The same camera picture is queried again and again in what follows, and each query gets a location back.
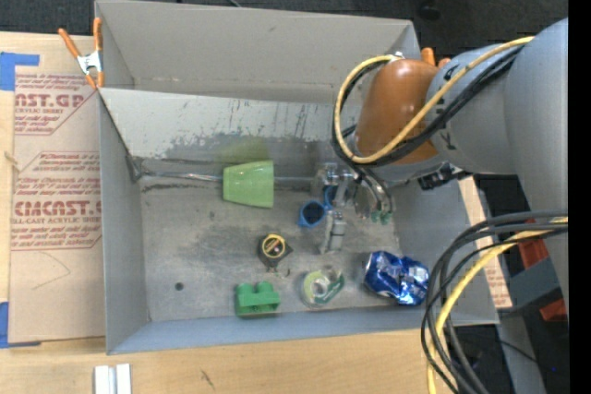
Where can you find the crushed blue can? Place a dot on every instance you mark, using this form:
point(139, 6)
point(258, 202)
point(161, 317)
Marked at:
point(394, 277)

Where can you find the brown cardboard board red print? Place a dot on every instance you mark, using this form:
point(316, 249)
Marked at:
point(55, 198)

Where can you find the light green plastic cup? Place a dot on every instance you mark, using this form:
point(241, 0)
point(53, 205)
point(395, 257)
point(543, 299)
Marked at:
point(249, 184)

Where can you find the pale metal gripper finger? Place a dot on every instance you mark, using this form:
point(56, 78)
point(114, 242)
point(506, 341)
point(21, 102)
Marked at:
point(333, 174)
point(337, 233)

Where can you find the green toy brick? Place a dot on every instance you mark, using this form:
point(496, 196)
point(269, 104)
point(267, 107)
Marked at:
point(256, 300)

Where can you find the black cylinder on white bracket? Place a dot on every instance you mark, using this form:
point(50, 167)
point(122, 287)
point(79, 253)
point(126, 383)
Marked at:
point(434, 181)

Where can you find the grey metal bin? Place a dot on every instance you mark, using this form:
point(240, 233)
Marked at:
point(208, 244)

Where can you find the black and yellow tape measure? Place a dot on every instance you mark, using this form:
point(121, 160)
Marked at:
point(273, 250)

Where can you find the green clear tape dispenser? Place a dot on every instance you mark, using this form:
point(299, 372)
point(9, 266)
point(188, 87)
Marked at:
point(321, 288)

